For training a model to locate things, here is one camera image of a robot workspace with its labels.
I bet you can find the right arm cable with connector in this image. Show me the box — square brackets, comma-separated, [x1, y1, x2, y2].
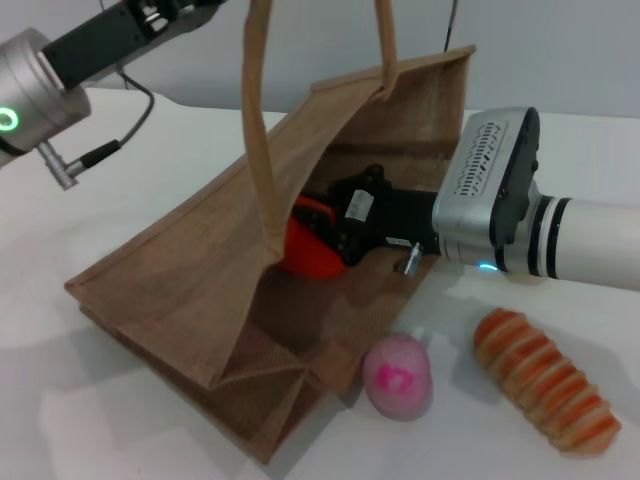
[394, 241, 426, 277]

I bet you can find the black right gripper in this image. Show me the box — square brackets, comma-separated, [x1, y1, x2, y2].
[291, 164, 442, 269]

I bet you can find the brown jute handbag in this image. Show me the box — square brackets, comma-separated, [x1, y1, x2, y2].
[63, 0, 477, 465]

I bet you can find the orange fruit with stem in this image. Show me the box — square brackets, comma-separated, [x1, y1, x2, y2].
[282, 195, 347, 280]

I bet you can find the dark vertical wall strip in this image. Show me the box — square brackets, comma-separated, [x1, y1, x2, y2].
[442, 0, 460, 52]

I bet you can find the orange striped bread loaf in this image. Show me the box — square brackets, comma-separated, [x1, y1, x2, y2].
[473, 308, 623, 460]

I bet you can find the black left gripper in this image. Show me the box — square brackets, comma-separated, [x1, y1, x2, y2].
[41, 0, 222, 92]

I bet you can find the left arm cable with connector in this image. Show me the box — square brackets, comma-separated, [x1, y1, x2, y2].
[38, 71, 156, 192]

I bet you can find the arm cable with connector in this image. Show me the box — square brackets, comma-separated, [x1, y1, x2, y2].
[394, 241, 426, 277]
[38, 71, 156, 192]

